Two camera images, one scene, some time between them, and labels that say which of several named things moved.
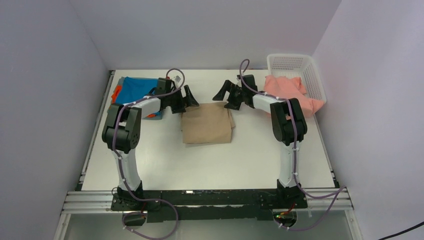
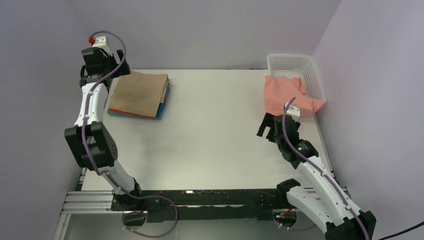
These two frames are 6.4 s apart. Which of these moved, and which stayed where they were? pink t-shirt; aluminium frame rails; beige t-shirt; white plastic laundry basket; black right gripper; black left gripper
Moved: beige t-shirt; black left gripper; black right gripper
Stayed: pink t-shirt; white plastic laundry basket; aluminium frame rails
